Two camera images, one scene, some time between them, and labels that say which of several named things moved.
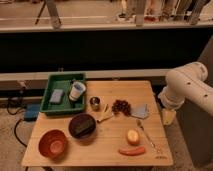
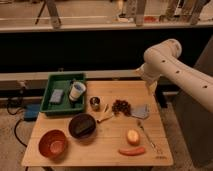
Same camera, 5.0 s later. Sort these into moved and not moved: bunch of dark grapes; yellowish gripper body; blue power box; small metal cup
Moved: yellowish gripper body
Not moved: small metal cup; blue power box; bunch of dark grapes
